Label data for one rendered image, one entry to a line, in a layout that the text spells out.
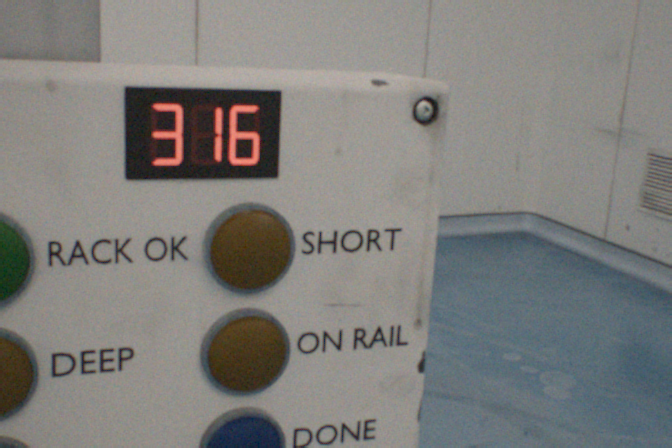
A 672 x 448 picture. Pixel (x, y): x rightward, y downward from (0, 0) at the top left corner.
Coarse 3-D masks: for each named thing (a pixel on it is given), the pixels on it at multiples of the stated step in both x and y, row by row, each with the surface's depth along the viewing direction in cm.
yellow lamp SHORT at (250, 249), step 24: (240, 216) 26; (264, 216) 26; (216, 240) 26; (240, 240) 26; (264, 240) 26; (288, 240) 27; (216, 264) 26; (240, 264) 26; (264, 264) 27; (240, 288) 27
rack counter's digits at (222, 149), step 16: (160, 112) 25; (176, 112) 25; (192, 112) 25; (208, 112) 25; (224, 112) 25; (240, 112) 26; (256, 112) 26; (160, 128) 25; (176, 128) 25; (192, 128) 25; (208, 128) 25; (224, 128) 26; (240, 128) 26; (256, 128) 26; (160, 144) 25; (176, 144) 25; (192, 144) 25; (208, 144) 26; (224, 144) 26; (240, 144) 26; (256, 144) 26; (160, 160) 25; (176, 160) 25; (192, 160) 26; (208, 160) 26; (224, 160) 26; (240, 160) 26; (256, 160) 26
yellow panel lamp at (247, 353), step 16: (240, 320) 27; (256, 320) 27; (224, 336) 27; (240, 336) 27; (256, 336) 27; (272, 336) 27; (208, 352) 27; (224, 352) 27; (240, 352) 27; (256, 352) 27; (272, 352) 28; (224, 368) 27; (240, 368) 27; (256, 368) 27; (272, 368) 28; (224, 384) 27; (240, 384) 27; (256, 384) 28
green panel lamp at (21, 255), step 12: (0, 228) 24; (12, 228) 24; (0, 240) 24; (12, 240) 24; (0, 252) 24; (12, 252) 24; (24, 252) 24; (0, 264) 24; (12, 264) 24; (24, 264) 24; (0, 276) 24; (12, 276) 24; (24, 276) 24; (0, 288) 24; (12, 288) 24; (0, 300) 24
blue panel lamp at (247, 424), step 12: (240, 420) 28; (252, 420) 28; (264, 420) 28; (216, 432) 28; (228, 432) 28; (240, 432) 28; (252, 432) 28; (264, 432) 28; (276, 432) 29; (216, 444) 28; (228, 444) 28; (240, 444) 28; (252, 444) 28; (264, 444) 28; (276, 444) 29
